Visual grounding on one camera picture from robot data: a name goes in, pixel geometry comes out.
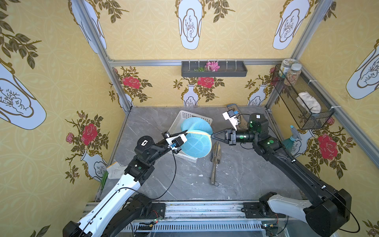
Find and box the white perforated plastic basket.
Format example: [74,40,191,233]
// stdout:
[168,110,213,163]

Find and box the glass jar white lid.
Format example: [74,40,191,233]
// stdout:
[278,58,298,78]

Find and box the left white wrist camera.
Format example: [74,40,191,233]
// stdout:
[165,135,187,154]

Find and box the glass jar with grains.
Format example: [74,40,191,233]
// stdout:
[284,63,302,86]

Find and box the white cloth at left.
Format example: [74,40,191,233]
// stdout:
[107,162,127,180]

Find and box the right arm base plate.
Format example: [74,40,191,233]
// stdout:
[241,202,286,219]

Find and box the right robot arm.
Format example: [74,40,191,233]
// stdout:
[211,110,352,237]

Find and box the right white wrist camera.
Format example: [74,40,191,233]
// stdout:
[222,110,240,130]

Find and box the turquoise mesh laundry bag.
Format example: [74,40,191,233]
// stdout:
[181,117,213,158]

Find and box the metal garden trowel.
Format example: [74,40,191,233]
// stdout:
[210,141,221,186]

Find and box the grey wall shelf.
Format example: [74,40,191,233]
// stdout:
[181,60,248,78]

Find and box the teal spray bottle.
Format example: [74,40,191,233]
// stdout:
[282,125,302,156]

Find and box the black wire wall basket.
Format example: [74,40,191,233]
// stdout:
[271,65,335,130]

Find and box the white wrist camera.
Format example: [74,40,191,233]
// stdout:
[222,110,240,130]
[165,135,187,154]

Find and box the crumpled white cloth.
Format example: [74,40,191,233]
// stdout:
[297,92,321,114]

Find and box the pink artificial flower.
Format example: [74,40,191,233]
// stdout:
[205,61,220,72]

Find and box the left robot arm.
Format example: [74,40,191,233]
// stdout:
[63,131,187,237]

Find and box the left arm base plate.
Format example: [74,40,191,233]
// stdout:
[147,202,166,220]

